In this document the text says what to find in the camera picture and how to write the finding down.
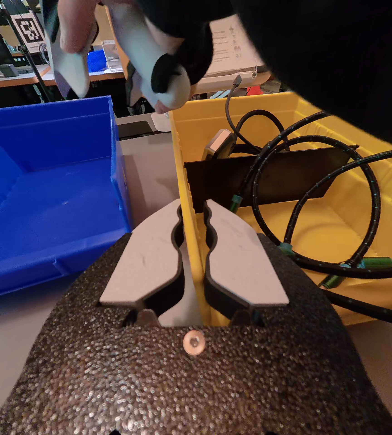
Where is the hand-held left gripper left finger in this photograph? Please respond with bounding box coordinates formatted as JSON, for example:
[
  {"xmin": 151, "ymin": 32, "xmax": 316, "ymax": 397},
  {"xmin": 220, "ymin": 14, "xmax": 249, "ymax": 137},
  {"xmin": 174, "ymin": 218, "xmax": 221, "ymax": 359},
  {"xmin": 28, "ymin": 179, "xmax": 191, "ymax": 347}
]
[{"xmin": 98, "ymin": 198, "xmax": 186, "ymax": 317}]

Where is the yellow plastic bin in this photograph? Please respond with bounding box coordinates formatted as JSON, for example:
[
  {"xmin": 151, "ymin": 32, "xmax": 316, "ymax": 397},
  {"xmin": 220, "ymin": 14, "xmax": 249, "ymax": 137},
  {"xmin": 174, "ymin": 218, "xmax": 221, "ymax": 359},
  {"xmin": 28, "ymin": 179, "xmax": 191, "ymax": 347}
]
[{"xmin": 168, "ymin": 90, "xmax": 392, "ymax": 327}]

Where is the black white marker tag board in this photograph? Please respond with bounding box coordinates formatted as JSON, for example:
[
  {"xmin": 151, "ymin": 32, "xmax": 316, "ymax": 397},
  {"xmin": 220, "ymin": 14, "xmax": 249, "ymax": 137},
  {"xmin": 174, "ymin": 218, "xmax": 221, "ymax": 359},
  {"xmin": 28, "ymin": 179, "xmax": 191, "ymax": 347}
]
[{"xmin": 11, "ymin": 14, "xmax": 47, "ymax": 54}]

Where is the blue plastic bin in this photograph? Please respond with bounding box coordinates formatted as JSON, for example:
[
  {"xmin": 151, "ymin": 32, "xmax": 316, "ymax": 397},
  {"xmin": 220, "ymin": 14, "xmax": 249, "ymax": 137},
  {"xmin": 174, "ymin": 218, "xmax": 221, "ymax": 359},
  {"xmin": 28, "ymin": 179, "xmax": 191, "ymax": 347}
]
[{"xmin": 0, "ymin": 95, "xmax": 133, "ymax": 303}]

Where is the black braided cable green plug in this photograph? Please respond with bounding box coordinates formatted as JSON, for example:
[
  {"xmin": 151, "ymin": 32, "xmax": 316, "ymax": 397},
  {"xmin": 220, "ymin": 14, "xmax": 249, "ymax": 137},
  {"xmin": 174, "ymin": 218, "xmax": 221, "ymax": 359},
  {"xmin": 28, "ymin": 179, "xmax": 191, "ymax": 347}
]
[
  {"xmin": 229, "ymin": 110, "xmax": 332, "ymax": 213},
  {"xmin": 318, "ymin": 275, "xmax": 392, "ymax": 328},
  {"xmin": 283, "ymin": 148, "xmax": 392, "ymax": 280},
  {"xmin": 252, "ymin": 135, "xmax": 392, "ymax": 272}
]

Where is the clear acrylic holder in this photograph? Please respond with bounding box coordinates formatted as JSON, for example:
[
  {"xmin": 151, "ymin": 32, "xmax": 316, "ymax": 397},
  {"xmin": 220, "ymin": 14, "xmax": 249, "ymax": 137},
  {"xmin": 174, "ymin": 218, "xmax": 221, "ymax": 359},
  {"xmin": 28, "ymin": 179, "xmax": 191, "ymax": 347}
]
[{"xmin": 102, "ymin": 40, "xmax": 124, "ymax": 73}]

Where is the white metal stand base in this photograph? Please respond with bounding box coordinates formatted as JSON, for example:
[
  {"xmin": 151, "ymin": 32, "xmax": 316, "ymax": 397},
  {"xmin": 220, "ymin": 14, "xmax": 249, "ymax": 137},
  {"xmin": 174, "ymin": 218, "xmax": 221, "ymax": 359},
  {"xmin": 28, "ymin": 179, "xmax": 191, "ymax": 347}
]
[{"xmin": 150, "ymin": 112, "xmax": 172, "ymax": 133}]

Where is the wooden table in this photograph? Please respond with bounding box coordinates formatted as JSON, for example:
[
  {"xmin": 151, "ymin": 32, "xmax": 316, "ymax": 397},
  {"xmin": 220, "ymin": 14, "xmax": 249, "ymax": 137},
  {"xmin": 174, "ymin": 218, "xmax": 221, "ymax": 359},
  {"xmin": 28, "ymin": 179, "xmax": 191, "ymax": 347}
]
[{"xmin": 0, "ymin": 65, "xmax": 127, "ymax": 90}]

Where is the small blue bin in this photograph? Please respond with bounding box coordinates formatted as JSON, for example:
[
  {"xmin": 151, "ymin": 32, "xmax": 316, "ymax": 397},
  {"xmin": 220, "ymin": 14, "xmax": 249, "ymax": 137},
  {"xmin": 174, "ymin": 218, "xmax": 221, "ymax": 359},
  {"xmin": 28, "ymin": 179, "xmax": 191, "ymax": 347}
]
[{"xmin": 87, "ymin": 49, "xmax": 105, "ymax": 73}]

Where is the black bin divider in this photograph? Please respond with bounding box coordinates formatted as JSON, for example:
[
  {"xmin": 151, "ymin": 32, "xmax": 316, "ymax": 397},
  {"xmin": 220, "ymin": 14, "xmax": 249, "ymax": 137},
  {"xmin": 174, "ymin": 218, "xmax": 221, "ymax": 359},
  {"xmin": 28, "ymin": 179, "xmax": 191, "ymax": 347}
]
[{"xmin": 184, "ymin": 144, "xmax": 360, "ymax": 213}]

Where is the instruction sheet on wooden board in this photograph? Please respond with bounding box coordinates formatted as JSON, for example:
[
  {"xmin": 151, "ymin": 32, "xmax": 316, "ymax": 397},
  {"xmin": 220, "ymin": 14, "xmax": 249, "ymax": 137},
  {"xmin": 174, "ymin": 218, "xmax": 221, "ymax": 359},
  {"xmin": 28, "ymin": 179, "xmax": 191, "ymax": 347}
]
[{"xmin": 196, "ymin": 14, "xmax": 272, "ymax": 95}]

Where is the person's right hand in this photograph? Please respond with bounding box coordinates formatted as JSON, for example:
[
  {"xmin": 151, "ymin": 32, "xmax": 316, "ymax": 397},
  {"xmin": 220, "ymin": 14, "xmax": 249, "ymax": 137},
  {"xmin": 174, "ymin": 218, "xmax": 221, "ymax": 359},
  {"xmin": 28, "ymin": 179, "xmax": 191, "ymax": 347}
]
[{"xmin": 58, "ymin": 0, "xmax": 102, "ymax": 54}]

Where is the black rubber cable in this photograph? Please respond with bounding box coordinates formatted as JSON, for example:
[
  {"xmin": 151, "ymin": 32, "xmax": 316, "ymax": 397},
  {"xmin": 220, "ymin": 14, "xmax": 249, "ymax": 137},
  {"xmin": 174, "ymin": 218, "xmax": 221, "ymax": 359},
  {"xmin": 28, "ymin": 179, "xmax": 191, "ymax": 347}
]
[{"xmin": 233, "ymin": 109, "xmax": 290, "ymax": 153}]

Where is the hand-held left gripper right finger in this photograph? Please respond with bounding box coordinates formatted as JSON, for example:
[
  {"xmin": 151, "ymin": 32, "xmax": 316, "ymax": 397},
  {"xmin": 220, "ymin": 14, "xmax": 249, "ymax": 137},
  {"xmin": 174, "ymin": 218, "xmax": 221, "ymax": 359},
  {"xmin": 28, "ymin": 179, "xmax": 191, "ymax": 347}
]
[{"xmin": 203, "ymin": 199, "xmax": 290, "ymax": 321}]

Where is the white desk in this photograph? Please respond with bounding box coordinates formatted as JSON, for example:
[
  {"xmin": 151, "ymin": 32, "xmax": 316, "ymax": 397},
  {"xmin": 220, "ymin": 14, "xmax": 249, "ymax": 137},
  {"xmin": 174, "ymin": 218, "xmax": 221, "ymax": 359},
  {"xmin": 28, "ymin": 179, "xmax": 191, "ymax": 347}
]
[{"xmin": 0, "ymin": 112, "xmax": 392, "ymax": 435}]

